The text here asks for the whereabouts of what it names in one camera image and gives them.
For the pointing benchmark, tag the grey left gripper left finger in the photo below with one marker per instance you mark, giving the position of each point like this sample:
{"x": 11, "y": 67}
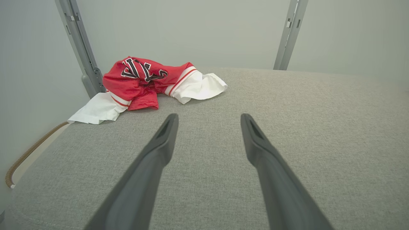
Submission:
{"x": 140, "y": 179}

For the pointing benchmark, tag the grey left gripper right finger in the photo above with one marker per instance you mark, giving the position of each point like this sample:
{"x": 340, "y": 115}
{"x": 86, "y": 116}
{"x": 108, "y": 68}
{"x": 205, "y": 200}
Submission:
{"x": 281, "y": 185}

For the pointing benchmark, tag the red white jersey shirt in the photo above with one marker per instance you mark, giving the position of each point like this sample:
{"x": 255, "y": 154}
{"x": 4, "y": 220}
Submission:
{"x": 134, "y": 89}

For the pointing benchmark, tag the cream perforated laundry basket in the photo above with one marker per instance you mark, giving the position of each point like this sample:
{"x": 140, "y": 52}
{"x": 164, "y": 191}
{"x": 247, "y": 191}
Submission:
{"x": 32, "y": 149}

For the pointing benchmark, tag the grey double partition post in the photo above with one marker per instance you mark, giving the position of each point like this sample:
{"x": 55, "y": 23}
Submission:
{"x": 289, "y": 41}

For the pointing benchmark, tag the grey corner partition frame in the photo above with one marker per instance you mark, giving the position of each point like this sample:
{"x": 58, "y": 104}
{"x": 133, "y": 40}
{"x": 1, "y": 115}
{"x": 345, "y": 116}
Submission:
{"x": 80, "y": 48}

